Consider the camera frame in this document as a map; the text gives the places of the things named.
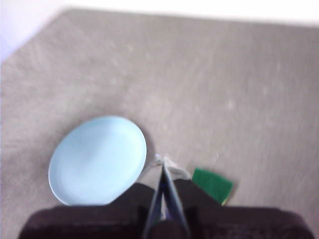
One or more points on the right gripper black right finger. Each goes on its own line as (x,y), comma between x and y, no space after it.
(224,221)

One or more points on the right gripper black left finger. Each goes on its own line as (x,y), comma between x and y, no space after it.
(99,221)

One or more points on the blue round plate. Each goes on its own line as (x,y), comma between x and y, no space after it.
(97,159)

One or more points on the yellow sponge with green pad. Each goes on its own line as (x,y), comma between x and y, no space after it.
(211,183)

